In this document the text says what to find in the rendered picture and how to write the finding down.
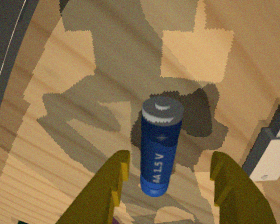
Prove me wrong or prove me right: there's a beige usb stick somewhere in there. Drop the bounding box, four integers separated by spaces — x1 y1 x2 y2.
242 112 280 181

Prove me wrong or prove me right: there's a blue battery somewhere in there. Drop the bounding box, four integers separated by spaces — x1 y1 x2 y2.
140 96 184 197

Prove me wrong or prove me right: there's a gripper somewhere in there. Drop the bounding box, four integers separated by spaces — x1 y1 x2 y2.
55 150 277 224

